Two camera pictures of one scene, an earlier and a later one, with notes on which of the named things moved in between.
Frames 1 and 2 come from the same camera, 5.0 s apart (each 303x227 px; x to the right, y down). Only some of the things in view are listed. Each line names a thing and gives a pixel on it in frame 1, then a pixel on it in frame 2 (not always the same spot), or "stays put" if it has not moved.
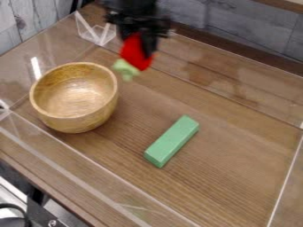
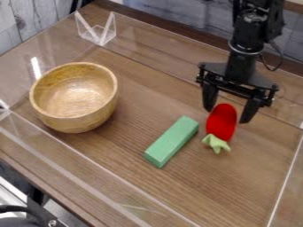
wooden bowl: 75,97 stays put
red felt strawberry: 135,60 -> 222,122
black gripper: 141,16 -> 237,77
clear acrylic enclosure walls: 189,144 stays put
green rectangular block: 166,148 stays put
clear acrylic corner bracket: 99,35 stays put
